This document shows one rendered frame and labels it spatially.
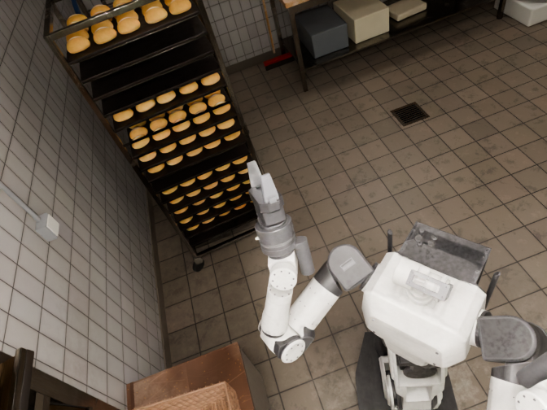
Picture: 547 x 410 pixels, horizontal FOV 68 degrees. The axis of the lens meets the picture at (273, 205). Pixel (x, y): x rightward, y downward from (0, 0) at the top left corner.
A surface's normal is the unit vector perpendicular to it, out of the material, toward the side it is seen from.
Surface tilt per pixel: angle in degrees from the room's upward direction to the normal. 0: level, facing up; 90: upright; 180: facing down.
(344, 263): 33
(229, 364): 0
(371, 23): 90
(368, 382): 0
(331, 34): 90
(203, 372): 0
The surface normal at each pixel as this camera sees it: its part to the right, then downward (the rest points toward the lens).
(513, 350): -0.69, -0.29
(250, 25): 0.29, 0.69
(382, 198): -0.22, -0.63
